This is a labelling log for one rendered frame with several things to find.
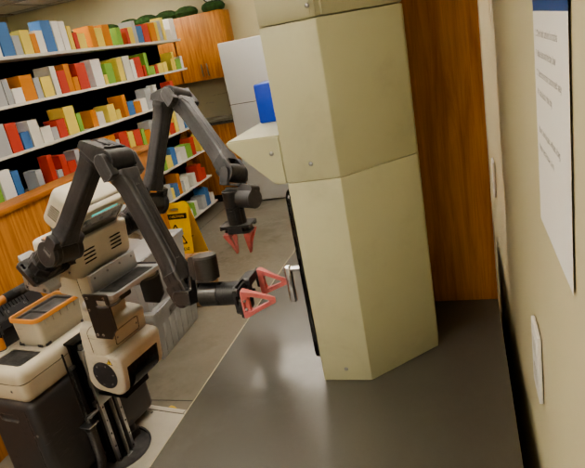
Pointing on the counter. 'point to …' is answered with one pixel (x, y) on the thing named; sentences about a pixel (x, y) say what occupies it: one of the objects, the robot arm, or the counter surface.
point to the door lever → (291, 280)
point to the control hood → (262, 150)
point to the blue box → (265, 102)
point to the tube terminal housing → (355, 186)
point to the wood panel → (452, 145)
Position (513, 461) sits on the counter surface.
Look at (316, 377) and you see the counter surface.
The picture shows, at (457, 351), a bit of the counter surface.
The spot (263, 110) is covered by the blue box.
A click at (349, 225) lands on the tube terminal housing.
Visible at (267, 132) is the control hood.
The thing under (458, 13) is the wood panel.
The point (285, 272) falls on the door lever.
